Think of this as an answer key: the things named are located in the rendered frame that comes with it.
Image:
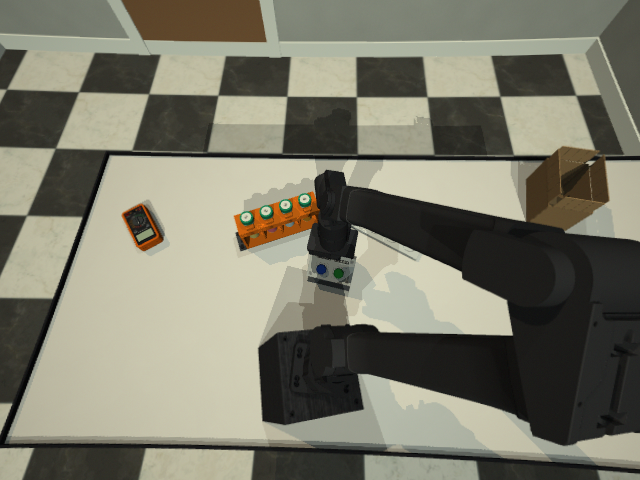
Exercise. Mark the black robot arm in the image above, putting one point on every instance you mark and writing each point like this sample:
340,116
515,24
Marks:
570,298

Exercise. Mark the orange digital multimeter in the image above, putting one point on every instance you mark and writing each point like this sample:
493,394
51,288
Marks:
142,227

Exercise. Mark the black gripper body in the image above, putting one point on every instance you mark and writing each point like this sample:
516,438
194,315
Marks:
322,247

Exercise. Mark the brown cardboard box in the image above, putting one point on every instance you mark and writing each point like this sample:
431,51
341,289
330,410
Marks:
558,179

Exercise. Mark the grey key housing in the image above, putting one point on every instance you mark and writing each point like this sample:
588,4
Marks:
333,273

